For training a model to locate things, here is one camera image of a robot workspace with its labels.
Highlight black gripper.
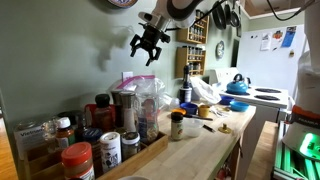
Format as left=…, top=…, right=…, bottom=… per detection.
left=129, top=24, right=164, bottom=67

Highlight clear ziploc bag pink zip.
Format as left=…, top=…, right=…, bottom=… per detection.
left=111, top=74, right=174, bottom=145

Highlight white kitchen stove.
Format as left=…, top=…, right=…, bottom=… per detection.
left=209, top=68, right=290, bottom=168

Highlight wooden spice rack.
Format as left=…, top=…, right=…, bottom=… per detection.
left=175, top=46, right=207, bottom=78
left=176, top=9, right=210, bottom=45

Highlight dark metal-top grinder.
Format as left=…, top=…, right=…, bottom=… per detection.
left=110, top=89, right=124, bottom=129

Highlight dark bottle white label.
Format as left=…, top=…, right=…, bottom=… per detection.
left=179, top=63, right=193, bottom=104

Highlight grinder with white body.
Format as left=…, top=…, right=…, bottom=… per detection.
left=119, top=90, right=138, bottom=133

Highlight small orange cup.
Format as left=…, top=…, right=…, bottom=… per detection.
left=171, top=107, right=188, bottom=116

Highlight small blue cup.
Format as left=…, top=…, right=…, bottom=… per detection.
left=179, top=102, right=199, bottom=116

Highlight tall clear seasoning jar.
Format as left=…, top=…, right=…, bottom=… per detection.
left=137, top=94, right=160, bottom=144

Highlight white crumpled cloth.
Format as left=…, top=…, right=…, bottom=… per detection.
left=189, top=76, right=222, bottom=105

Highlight dark sauce bottle black cap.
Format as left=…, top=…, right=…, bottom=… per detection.
left=93, top=93, right=114, bottom=133

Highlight black hanging pan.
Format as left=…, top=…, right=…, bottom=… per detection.
left=223, top=1, right=233, bottom=25
left=212, top=0, right=228, bottom=31
left=229, top=0, right=241, bottom=28

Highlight spice jar black lid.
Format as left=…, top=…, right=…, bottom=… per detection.
left=170, top=111, right=184, bottom=142

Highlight yellow gold cup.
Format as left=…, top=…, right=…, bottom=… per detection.
left=198, top=104, right=212, bottom=118

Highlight small translucent white bowl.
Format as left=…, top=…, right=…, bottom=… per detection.
left=183, top=118, right=205, bottom=139

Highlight white crumpled napkin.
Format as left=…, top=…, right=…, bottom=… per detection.
left=210, top=106, right=232, bottom=118

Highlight dark blue measuring cup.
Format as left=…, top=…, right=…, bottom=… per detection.
left=219, top=95, right=235, bottom=106

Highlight glass jar dark contents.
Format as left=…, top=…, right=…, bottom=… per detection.
left=120, top=131, right=142, bottom=162

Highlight blue-lid jar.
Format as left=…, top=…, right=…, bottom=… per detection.
left=82, top=127, right=104, bottom=168

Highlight wooden spice tray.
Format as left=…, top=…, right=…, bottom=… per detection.
left=23, top=130, right=170, bottom=180

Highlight small black utensil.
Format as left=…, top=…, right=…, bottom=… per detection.
left=203, top=124, right=216, bottom=134

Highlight light blue plastic bowl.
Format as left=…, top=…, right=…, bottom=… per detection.
left=229, top=100, right=250, bottom=113

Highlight black stove burner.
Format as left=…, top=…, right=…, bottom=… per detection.
left=225, top=89, right=251, bottom=97
left=254, top=94, right=281, bottom=102
left=254, top=87, right=283, bottom=95

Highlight brass lid with knob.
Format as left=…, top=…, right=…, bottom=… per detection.
left=218, top=123, right=233, bottom=135

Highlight wooden butcher block cart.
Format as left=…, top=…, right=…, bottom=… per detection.
left=96, top=101, right=258, bottom=180

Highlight hot sauce bottle white cap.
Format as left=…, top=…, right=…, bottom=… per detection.
left=54, top=116, right=77, bottom=150

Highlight white paper sheet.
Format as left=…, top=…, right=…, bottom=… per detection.
left=260, top=32, right=272, bottom=52

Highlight wooden overhead cabinet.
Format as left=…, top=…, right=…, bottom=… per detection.
left=239, top=0, right=308, bottom=20

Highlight white refrigerator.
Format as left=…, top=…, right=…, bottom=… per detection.
left=236, top=24, right=308, bottom=101

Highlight red-lid jar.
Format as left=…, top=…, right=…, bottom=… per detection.
left=60, top=141, right=96, bottom=180

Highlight white ceramic bowl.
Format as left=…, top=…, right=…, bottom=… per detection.
left=118, top=175, right=151, bottom=180

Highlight colourful paper sheet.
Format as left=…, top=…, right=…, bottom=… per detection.
left=271, top=29, right=285, bottom=51

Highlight blue paper sheet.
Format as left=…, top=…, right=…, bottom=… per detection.
left=280, top=25, right=298, bottom=49

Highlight jar with white label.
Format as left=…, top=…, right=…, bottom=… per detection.
left=13, top=119, right=46, bottom=161

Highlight metal robot mounting stand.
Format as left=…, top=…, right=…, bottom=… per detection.
left=271, top=120, right=320, bottom=180

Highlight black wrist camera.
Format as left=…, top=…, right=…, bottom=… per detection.
left=159, top=31, right=172, bottom=44

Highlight white wall outlet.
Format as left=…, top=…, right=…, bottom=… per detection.
left=121, top=71, right=134, bottom=83

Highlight patterned decorative wall plate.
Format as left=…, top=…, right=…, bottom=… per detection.
left=106, top=0, right=139, bottom=9

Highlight round wall clock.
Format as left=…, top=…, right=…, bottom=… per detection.
left=215, top=40, right=226, bottom=60

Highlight black-handled knife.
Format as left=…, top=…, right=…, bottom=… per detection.
left=183, top=113, right=214, bottom=122

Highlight dark wall board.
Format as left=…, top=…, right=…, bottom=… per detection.
left=230, top=38, right=241, bottom=68

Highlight blue kettle black handle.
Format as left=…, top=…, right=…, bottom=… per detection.
left=226, top=73, right=250, bottom=95

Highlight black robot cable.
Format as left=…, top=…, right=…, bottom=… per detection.
left=163, top=0, right=316, bottom=34

